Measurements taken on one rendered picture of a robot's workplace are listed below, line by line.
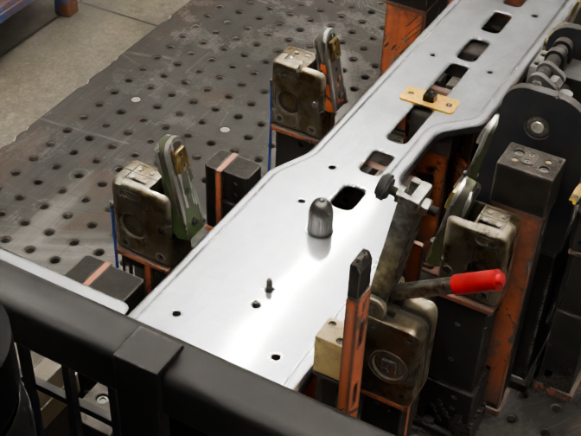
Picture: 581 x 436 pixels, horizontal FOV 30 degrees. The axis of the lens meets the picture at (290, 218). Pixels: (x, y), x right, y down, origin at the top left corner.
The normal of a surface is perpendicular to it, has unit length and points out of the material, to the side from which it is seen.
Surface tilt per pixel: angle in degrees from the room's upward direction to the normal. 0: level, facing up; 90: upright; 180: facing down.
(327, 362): 90
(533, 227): 90
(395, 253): 90
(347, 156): 0
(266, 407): 0
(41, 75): 0
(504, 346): 90
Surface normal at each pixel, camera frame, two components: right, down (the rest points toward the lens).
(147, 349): 0.03, -0.77
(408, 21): -0.49, 0.55
